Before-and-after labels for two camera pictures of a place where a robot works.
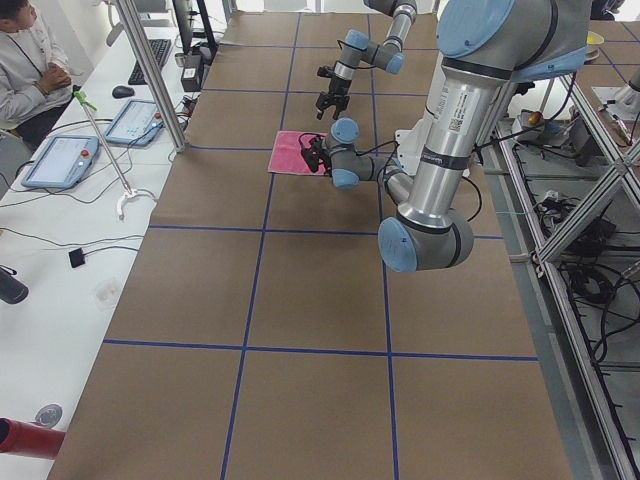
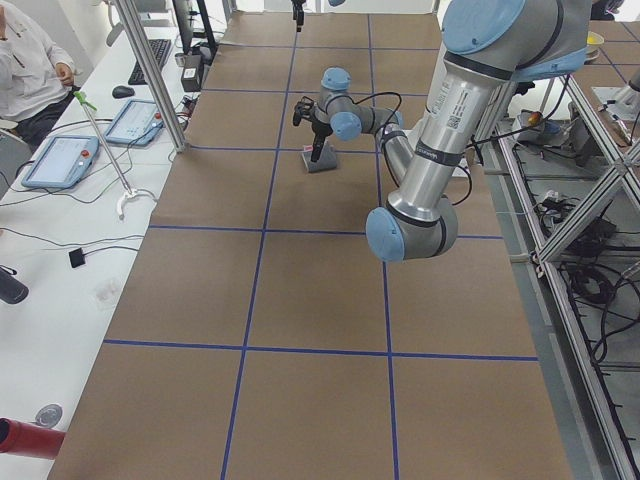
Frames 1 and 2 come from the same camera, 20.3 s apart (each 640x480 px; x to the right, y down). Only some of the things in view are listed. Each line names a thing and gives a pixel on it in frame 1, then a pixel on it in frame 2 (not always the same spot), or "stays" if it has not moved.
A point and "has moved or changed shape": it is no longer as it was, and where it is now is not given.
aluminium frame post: (152, 73) stays
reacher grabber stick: (82, 99) stays
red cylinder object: (30, 439) stays
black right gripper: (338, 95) -> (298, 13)
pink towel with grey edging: (287, 155) has moved or changed shape
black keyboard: (159, 48) stays
